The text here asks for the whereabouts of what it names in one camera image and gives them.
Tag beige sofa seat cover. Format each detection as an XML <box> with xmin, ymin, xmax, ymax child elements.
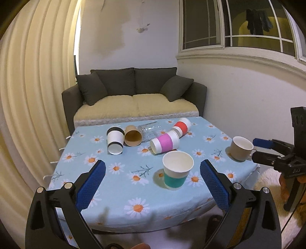
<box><xmin>73</xmin><ymin>93</ymin><xmax>199</xmax><ymax>127</ymax></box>

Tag dark hanging clothes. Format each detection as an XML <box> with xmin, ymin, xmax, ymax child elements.
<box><xmin>246</xmin><ymin>9</ymin><xmax>273</xmax><ymax>35</ymax></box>

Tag dark grey sofa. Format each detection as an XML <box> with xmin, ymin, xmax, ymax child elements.
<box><xmin>62</xmin><ymin>67</ymin><xmax>207</xmax><ymax>136</ymax></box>

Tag brown paper cup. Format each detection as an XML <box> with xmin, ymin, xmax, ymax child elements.
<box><xmin>124</xmin><ymin>125</ymin><xmax>142</xmax><ymax>147</ymax></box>

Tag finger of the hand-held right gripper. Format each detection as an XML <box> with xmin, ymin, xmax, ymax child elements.
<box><xmin>252</xmin><ymin>150</ymin><xmax>285</xmax><ymax>168</ymax></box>
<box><xmin>253</xmin><ymin>138</ymin><xmax>295</xmax><ymax>156</ymax></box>

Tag white fluffy rug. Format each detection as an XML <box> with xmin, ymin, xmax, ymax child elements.
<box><xmin>253</xmin><ymin>168</ymin><xmax>306</xmax><ymax>240</ymax></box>

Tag black and white paper cup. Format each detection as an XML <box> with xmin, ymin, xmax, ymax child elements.
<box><xmin>107</xmin><ymin>127</ymin><xmax>125</xmax><ymax>155</ymax></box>

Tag dark grey throw pillow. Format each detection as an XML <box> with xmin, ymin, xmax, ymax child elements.
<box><xmin>160</xmin><ymin>76</ymin><xmax>194</xmax><ymax>102</ymax></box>
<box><xmin>76</xmin><ymin>71</ymin><xmax>108</xmax><ymax>106</ymax></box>

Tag blue daisy print tablecloth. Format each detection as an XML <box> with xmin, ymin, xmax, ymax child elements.
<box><xmin>44</xmin><ymin>116</ymin><xmax>261</xmax><ymax>249</ymax></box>

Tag pink and white paper cup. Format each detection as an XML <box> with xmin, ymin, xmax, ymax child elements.
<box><xmin>150</xmin><ymin>130</ymin><xmax>180</xmax><ymax>155</ymax></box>

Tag clear plastic cup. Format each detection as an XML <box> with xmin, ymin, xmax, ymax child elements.
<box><xmin>138</xmin><ymin>122</ymin><xmax>165</xmax><ymax>142</ymax></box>

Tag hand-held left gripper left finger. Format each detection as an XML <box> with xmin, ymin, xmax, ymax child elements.
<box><xmin>25</xmin><ymin>160</ymin><xmax>107</xmax><ymax>249</ymax></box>

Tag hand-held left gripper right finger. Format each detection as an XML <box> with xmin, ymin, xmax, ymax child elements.
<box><xmin>199</xmin><ymin>159</ymin><xmax>281</xmax><ymax>249</ymax></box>

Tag white framed window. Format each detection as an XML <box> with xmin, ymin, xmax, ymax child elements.
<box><xmin>176</xmin><ymin>0</ymin><xmax>306</xmax><ymax>63</ymax></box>

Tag cream pleated curtain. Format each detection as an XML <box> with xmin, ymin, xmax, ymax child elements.
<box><xmin>0</xmin><ymin>0</ymin><xmax>82</xmax><ymax>216</ymax></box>

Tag red and white paper cup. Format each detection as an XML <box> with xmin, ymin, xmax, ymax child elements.
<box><xmin>173</xmin><ymin>117</ymin><xmax>192</xmax><ymax>138</ymax></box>

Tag teal and white paper cup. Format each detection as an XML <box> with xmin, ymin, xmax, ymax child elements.
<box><xmin>162</xmin><ymin>151</ymin><xmax>194</xmax><ymax>190</ymax></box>

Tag beige ceramic mug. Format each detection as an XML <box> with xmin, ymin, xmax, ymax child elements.
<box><xmin>230</xmin><ymin>136</ymin><xmax>257</xmax><ymax>161</ymax></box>

